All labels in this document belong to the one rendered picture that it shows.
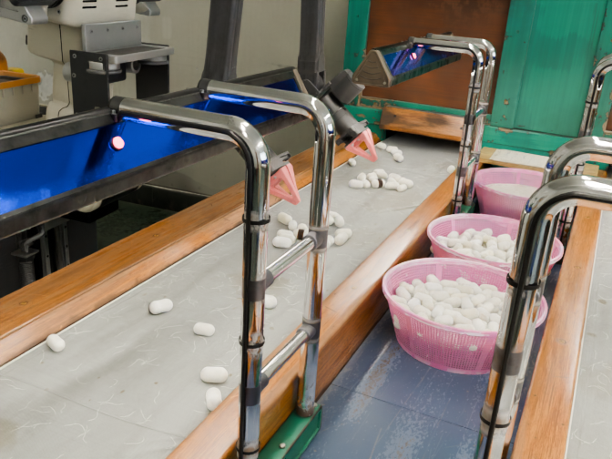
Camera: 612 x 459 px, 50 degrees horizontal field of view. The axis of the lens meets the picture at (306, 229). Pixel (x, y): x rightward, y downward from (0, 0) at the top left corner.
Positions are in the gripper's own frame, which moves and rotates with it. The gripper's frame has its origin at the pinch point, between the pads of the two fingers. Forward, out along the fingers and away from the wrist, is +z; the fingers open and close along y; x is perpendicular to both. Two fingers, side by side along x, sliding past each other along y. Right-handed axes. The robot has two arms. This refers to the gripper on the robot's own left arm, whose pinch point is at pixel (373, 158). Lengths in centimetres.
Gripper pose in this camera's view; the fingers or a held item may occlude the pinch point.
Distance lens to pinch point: 167.3
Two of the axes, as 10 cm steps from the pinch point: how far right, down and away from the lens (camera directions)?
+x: -6.3, 5.6, 5.3
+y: 4.3, -3.1, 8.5
